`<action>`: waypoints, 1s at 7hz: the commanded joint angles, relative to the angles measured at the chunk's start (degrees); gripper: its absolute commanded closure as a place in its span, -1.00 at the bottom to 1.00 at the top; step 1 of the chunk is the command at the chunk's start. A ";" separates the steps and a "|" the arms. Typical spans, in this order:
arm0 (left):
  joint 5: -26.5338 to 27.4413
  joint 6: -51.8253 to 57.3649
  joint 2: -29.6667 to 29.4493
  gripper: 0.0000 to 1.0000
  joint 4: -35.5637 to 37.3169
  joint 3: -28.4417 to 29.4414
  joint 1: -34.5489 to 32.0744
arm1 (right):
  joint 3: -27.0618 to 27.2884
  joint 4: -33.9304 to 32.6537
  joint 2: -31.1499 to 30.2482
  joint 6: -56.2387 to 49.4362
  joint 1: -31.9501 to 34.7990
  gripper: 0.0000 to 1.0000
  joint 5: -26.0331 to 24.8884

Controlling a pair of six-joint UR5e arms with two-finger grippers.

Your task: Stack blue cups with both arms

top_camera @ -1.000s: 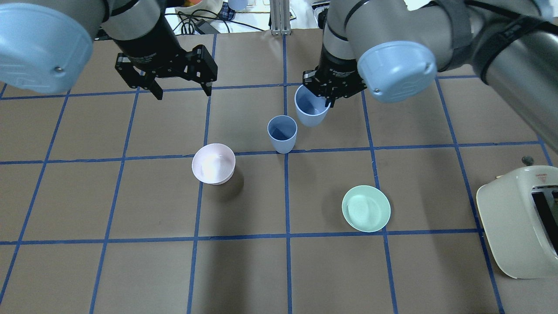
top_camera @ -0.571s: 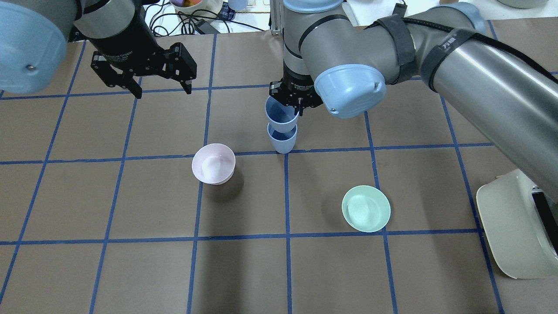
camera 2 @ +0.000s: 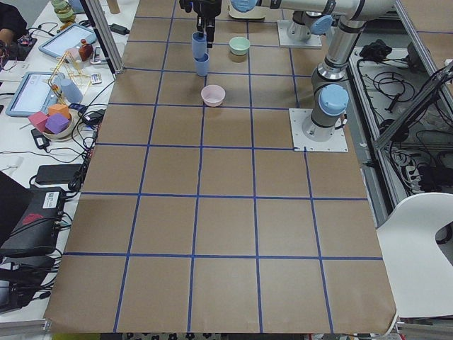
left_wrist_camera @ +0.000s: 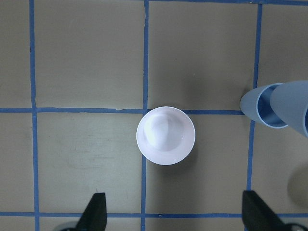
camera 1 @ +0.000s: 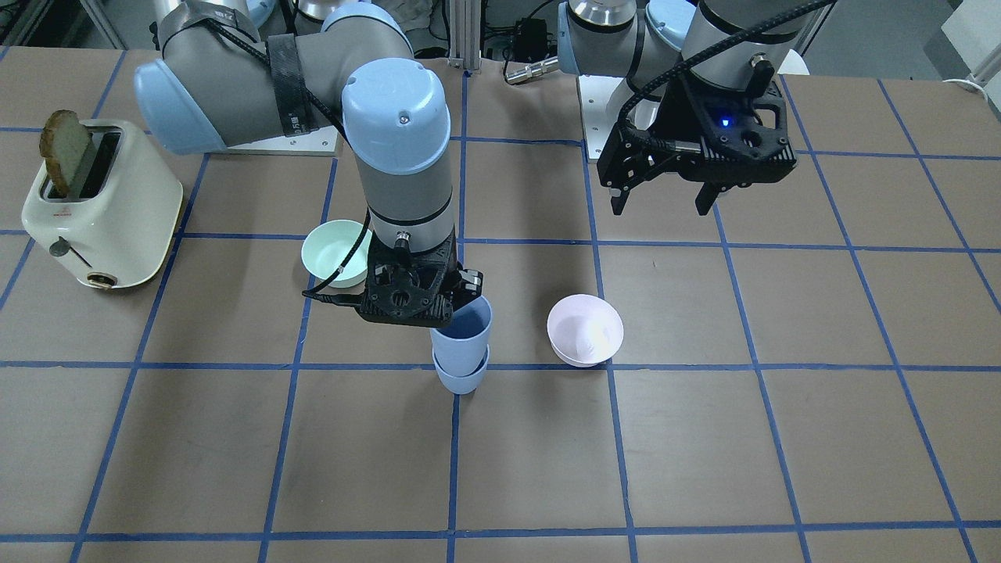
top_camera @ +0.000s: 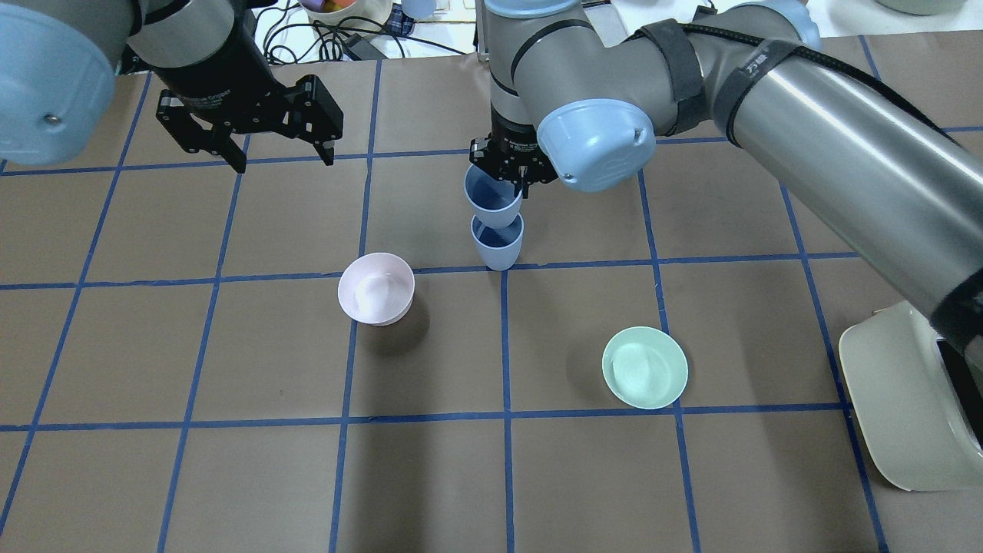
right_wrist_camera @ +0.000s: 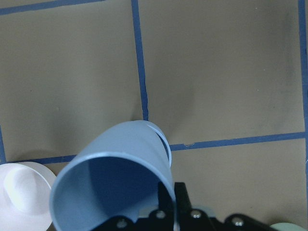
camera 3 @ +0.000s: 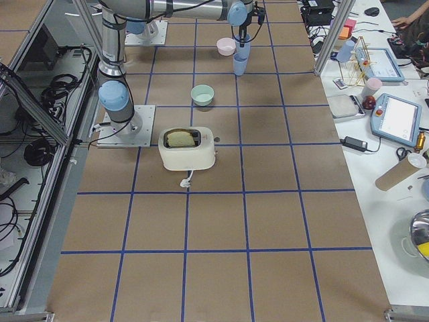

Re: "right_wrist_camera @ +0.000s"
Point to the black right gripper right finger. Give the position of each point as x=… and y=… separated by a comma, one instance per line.
x=183, y=203

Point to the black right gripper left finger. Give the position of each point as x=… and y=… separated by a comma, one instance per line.
x=165, y=203

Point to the blue cup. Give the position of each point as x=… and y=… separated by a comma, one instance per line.
x=163, y=138
x=117, y=174

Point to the green bowl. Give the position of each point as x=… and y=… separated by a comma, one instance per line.
x=284, y=226

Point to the pink bowl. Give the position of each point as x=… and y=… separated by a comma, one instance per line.
x=24, y=196

